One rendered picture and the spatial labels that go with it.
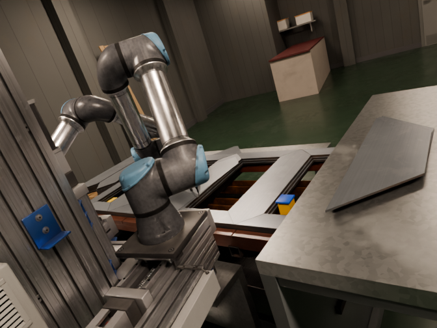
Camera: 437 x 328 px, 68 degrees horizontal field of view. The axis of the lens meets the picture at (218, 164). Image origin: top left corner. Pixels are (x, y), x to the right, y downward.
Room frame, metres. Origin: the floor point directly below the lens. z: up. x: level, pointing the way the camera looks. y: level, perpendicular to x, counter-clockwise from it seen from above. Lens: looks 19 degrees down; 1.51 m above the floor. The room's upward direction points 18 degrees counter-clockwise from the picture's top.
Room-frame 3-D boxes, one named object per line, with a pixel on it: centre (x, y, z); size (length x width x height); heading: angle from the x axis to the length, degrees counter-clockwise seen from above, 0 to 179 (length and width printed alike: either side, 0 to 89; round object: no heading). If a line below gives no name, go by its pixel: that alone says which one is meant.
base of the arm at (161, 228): (0.92, 0.24, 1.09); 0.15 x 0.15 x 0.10
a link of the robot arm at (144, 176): (0.92, 0.23, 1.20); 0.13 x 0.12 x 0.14; 96
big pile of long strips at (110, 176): (2.57, 0.71, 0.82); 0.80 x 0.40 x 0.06; 139
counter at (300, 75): (7.95, -2.71, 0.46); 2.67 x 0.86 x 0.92; 150
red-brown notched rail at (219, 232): (1.42, 0.37, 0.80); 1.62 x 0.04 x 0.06; 49
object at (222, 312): (1.52, 0.54, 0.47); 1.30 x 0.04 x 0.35; 49
